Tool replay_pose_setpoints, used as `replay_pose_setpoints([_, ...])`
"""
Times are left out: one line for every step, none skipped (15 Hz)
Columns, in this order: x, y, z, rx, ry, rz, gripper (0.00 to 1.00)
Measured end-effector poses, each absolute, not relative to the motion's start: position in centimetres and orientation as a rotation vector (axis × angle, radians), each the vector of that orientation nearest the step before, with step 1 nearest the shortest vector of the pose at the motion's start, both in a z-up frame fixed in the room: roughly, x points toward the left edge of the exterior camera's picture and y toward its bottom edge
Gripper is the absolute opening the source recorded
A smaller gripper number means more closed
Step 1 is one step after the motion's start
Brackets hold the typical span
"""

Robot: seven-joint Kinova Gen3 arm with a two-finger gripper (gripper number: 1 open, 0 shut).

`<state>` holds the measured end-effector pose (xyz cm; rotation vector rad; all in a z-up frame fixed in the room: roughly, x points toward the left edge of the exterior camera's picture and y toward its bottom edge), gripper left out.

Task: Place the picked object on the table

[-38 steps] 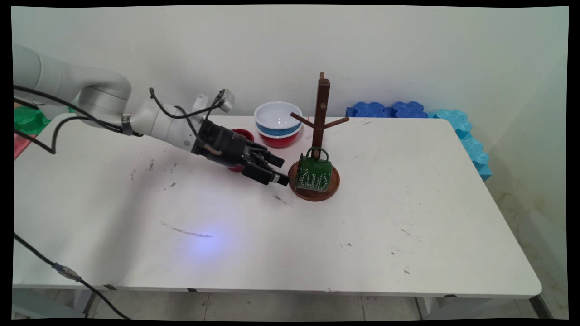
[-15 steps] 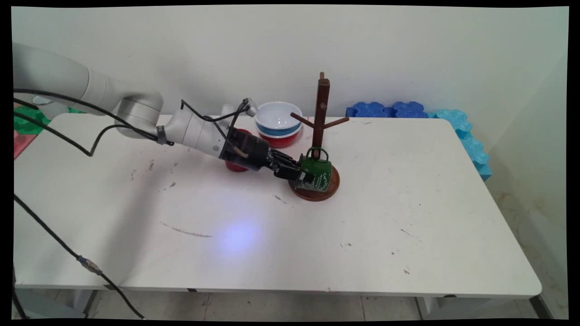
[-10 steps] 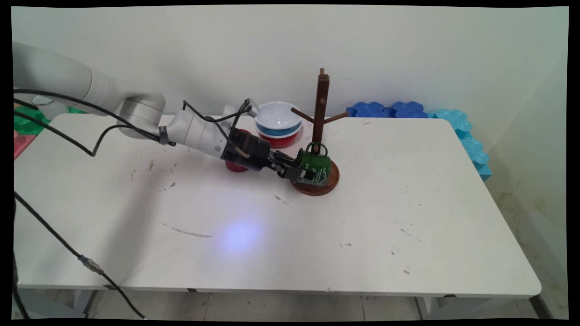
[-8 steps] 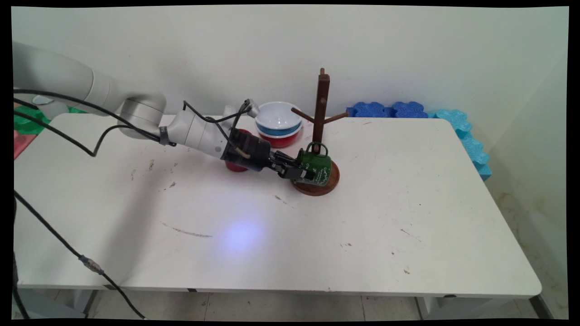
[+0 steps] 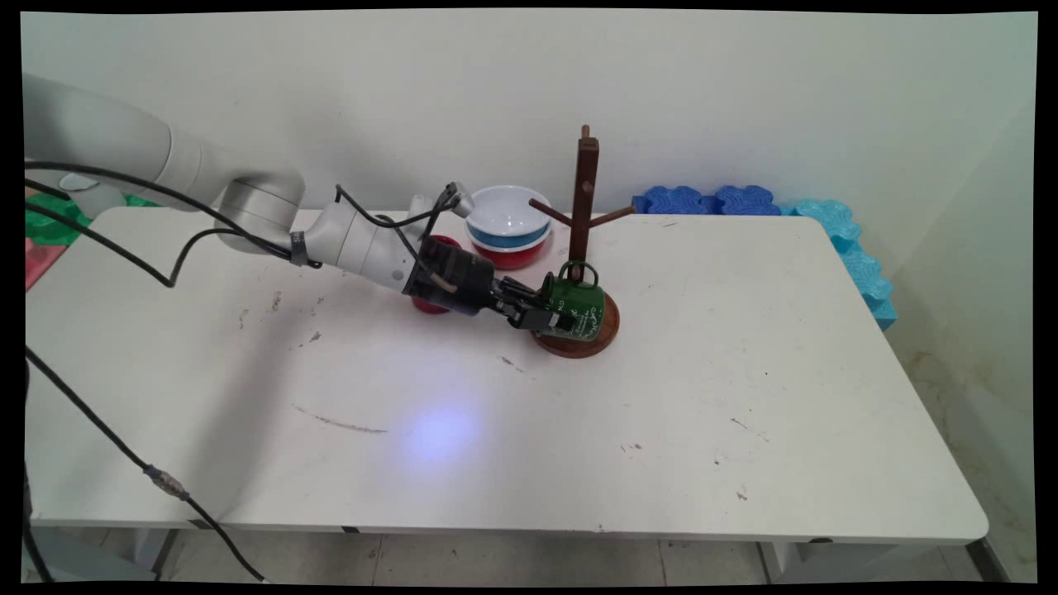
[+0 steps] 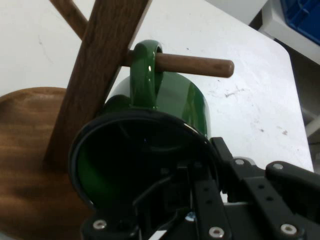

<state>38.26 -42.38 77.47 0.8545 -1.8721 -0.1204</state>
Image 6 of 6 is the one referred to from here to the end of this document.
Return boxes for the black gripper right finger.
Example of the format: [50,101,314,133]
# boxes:
[211,136,320,240]

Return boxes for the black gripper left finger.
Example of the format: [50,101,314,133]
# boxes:
[81,161,236,240]

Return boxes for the green enamel mug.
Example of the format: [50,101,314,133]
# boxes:
[67,39,221,219]

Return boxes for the white shelf unit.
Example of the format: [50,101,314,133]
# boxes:
[257,0,320,64]

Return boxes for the blue plastic crate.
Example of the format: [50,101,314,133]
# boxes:
[284,0,320,48]

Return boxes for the wooden mug tree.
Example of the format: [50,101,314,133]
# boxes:
[0,0,235,240]

